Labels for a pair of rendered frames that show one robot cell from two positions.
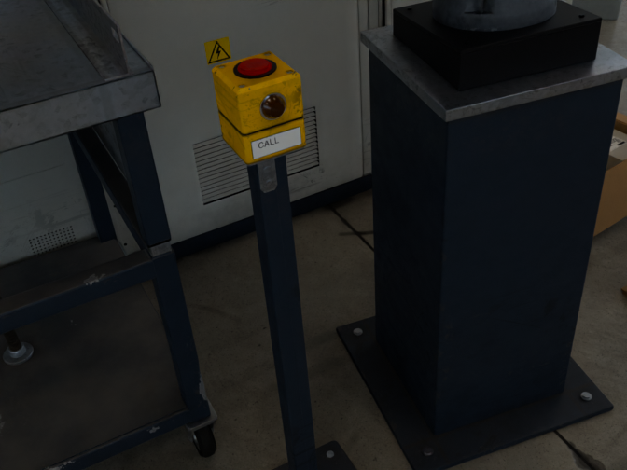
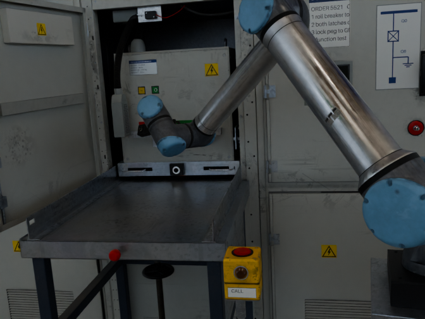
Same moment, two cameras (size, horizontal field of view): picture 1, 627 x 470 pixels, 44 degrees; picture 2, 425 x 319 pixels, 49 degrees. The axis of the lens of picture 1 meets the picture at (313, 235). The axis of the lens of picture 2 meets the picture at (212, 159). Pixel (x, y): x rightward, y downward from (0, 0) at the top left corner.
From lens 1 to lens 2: 0.48 m
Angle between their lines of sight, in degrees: 41
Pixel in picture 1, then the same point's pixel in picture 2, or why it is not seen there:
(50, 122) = (174, 253)
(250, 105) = (229, 268)
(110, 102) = (202, 252)
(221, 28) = (332, 239)
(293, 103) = (253, 274)
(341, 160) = not seen: outside the picture
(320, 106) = not seen: hidden behind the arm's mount
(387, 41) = (380, 266)
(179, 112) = (300, 278)
